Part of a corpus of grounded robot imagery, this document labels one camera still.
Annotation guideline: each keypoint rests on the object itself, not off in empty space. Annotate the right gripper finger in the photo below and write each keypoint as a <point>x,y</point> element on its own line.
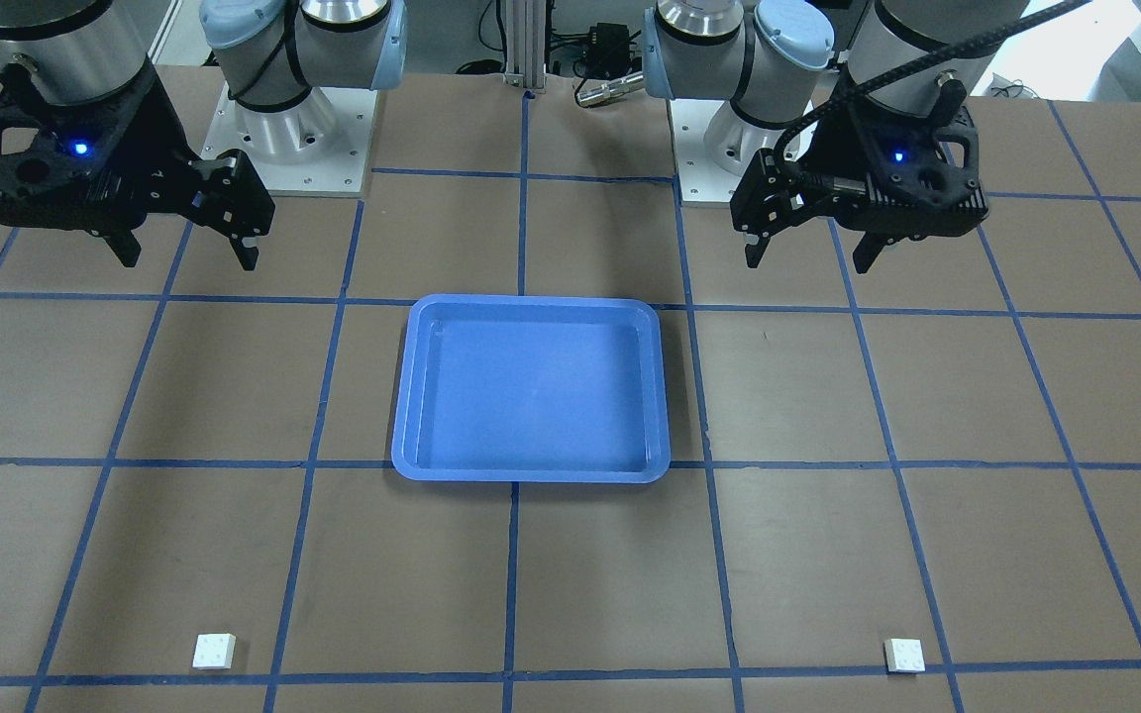
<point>246,250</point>
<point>124,245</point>

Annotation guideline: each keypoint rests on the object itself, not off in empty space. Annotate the aluminium frame post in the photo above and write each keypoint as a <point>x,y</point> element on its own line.
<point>525,44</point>

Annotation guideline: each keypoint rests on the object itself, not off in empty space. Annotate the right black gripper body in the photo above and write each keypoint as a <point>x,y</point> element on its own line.
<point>160,149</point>

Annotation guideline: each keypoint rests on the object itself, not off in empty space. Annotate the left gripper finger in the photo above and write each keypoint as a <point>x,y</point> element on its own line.
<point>868,250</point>
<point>755,248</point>

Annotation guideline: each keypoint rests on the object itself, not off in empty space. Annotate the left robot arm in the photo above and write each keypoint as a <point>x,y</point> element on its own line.
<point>783,66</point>

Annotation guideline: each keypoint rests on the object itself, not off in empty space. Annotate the white block robot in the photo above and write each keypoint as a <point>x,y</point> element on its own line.
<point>904,656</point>
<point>214,651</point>

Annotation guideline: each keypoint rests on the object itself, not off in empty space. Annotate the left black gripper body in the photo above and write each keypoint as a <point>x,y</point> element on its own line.
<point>833,151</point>

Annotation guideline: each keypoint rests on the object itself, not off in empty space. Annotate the blue plastic tray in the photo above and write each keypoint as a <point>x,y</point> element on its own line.
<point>544,389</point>

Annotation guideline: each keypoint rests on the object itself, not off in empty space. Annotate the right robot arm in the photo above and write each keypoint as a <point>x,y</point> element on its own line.
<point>269,54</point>

